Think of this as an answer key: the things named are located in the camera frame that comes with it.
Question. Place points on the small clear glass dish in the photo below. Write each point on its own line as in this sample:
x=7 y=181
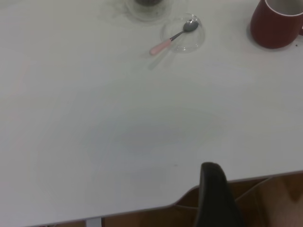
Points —
x=189 y=47

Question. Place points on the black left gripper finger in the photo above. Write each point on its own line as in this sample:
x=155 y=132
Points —
x=215 y=201

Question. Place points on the red ceramic mug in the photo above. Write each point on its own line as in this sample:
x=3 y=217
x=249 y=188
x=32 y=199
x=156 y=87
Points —
x=270 y=30

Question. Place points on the white table leg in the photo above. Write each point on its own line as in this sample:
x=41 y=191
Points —
x=94 y=222

